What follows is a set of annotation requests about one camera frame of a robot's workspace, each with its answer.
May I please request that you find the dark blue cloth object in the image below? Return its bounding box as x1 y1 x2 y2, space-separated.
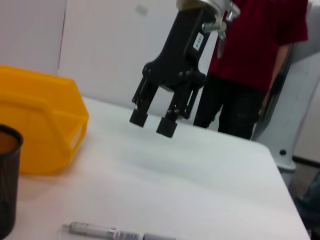
296 171 320 240

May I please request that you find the person in red shirt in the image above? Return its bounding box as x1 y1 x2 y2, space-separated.
193 0 309 140

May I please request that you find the person's left forearm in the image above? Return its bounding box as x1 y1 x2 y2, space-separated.
261 43 289 111

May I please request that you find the yellow plastic bin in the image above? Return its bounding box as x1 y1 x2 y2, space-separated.
0 64 90 176

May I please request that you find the grey robot torso column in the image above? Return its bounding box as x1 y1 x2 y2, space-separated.
251 0 320 171

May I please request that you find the black mesh pen holder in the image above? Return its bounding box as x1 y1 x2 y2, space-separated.
0 124 24 240

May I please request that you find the grey ballpoint pen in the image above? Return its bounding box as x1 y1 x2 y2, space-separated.
61 221 176 240

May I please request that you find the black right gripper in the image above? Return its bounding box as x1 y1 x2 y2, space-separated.
129 9 216 140

